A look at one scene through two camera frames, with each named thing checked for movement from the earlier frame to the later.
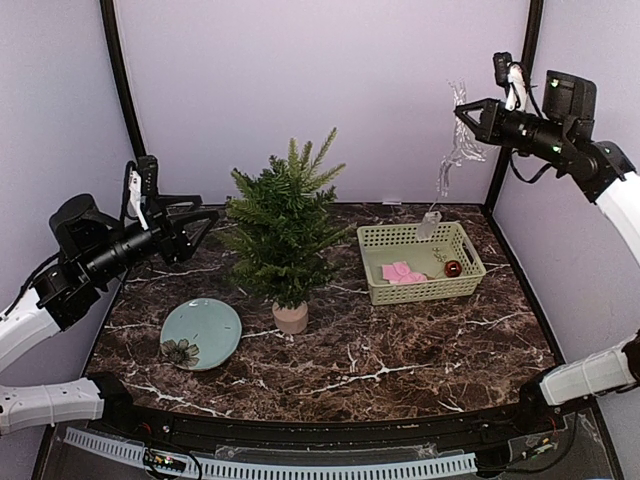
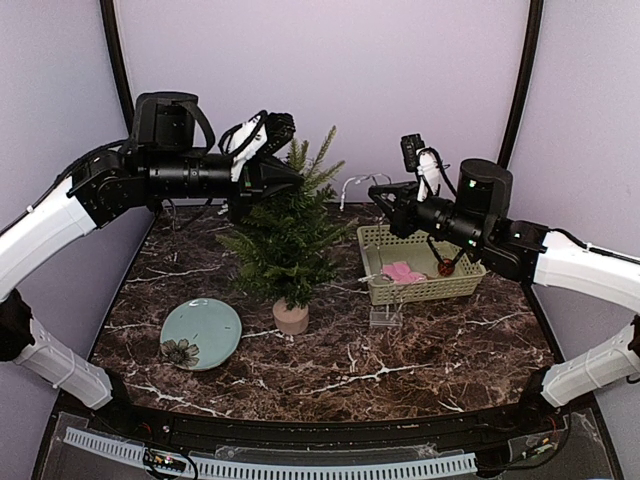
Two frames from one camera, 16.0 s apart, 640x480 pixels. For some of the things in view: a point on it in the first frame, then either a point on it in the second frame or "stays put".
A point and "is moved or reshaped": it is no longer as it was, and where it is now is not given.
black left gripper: x=173 y=242 → x=254 y=182
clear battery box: x=428 y=225 is moved or reshaped
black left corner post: x=110 y=20 stays put
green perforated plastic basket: x=400 y=267 stays put
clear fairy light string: x=465 y=149 → x=386 y=312
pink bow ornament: x=399 y=272 stays put
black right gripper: x=488 y=129 → x=400 y=212
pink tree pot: x=291 y=320 stays put
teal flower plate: x=200 y=334 stays put
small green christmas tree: x=282 y=234 stays put
